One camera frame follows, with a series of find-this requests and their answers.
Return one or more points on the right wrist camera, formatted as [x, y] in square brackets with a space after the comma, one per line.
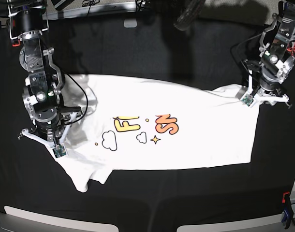
[59, 150]

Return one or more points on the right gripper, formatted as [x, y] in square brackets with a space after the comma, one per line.
[51, 123]

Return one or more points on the black table cloth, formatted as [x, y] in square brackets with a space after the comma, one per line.
[147, 201]

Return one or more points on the dark box top left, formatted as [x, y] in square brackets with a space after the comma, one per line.
[61, 4]

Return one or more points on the white t-shirt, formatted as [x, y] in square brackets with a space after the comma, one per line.
[144, 124]

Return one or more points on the red clamp top left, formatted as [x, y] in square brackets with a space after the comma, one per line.
[15, 43]

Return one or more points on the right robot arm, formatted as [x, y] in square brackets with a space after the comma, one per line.
[42, 95]

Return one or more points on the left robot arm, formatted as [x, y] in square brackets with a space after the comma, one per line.
[276, 52]

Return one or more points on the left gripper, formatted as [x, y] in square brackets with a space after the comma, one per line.
[269, 84]

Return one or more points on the blue red clamp bottom right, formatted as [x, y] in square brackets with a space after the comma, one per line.
[286, 202]

